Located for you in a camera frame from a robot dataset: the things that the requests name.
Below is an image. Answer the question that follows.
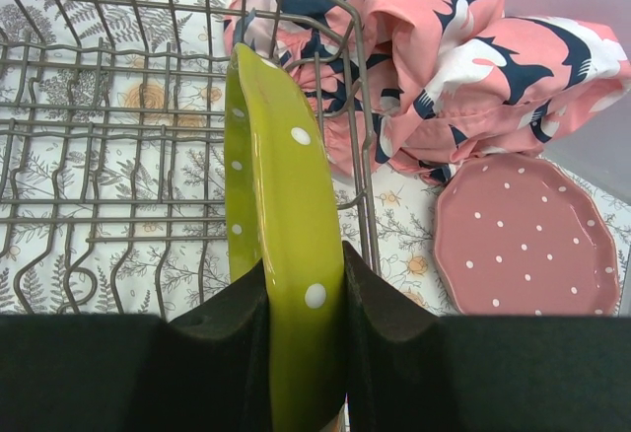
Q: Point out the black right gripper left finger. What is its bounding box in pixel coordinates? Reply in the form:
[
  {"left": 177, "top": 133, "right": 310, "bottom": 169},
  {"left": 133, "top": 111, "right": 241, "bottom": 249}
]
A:
[{"left": 1, "top": 266, "right": 270, "bottom": 431}]

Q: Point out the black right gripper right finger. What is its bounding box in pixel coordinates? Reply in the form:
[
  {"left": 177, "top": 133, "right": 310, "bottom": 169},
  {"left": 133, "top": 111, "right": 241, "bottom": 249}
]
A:
[{"left": 343, "top": 245, "right": 630, "bottom": 431}]

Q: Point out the green polka dot plate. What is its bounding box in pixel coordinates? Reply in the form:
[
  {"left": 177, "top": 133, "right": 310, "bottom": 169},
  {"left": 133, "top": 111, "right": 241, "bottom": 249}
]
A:
[{"left": 224, "top": 43, "right": 346, "bottom": 431}]

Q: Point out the pink polka dot plate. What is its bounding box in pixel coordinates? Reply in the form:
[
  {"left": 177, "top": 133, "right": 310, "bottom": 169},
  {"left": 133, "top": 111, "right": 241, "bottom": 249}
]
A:
[{"left": 434, "top": 154, "right": 621, "bottom": 316}]

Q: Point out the floral patterned table mat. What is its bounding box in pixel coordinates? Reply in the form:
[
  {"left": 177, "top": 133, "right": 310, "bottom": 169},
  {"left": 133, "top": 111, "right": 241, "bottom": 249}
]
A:
[{"left": 1, "top": 0, "right": 630, "bottom": 320}]

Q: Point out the pink navy patterned cloth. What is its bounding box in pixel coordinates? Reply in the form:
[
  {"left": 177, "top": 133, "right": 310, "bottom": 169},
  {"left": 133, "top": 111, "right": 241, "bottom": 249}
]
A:
[{"left": 224, "top": 0, "right": 630, "bottom": 183}]

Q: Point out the grey wire dish rack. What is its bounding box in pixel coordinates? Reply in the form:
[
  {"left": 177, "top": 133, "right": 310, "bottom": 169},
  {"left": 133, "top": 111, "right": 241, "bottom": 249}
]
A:
[{"left": 1, "top": 0, "right": 379, "bottom": 319}]

